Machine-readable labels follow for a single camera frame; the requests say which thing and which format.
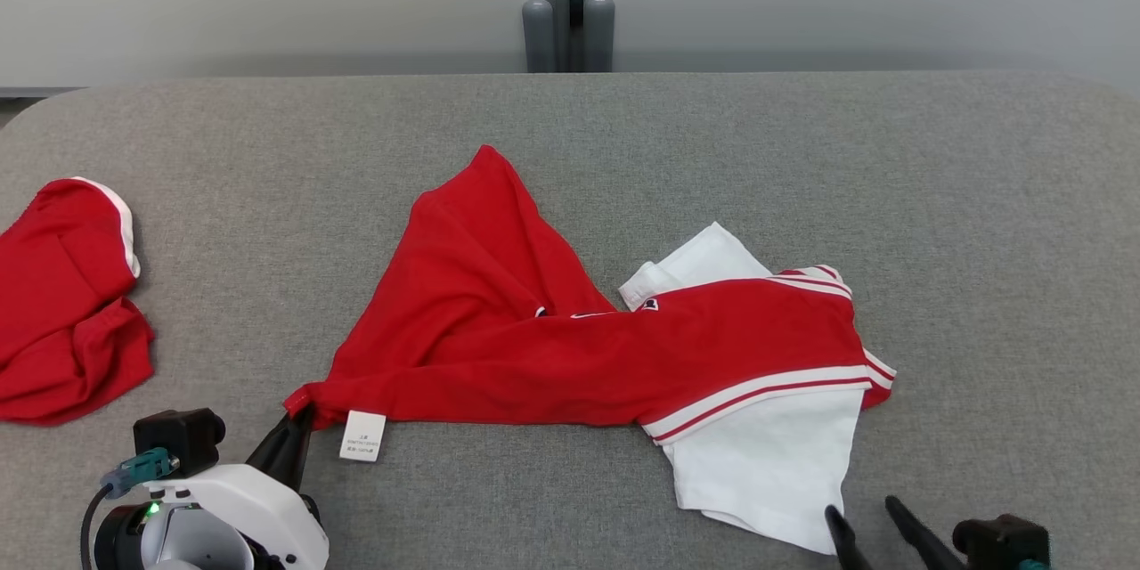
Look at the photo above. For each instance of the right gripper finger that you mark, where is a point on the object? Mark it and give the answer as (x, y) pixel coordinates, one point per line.
(846, 543)
(926, 548)

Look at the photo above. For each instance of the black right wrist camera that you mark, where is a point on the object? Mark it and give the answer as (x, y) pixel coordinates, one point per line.
(1002, 541)

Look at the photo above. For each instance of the red shirt with white sleeves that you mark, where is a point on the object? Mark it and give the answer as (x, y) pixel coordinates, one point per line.
(534, 347)

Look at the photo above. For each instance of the grey partition post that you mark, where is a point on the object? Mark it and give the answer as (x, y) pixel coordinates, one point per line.
(557, 9)

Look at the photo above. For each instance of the red shorts with white stripe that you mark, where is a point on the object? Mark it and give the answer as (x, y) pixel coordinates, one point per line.
(62, 321)

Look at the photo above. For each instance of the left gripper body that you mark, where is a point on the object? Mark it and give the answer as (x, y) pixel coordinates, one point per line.
(249, 508)

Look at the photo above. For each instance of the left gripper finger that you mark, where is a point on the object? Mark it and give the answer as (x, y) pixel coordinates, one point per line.
(274, 454)
(301, 450)

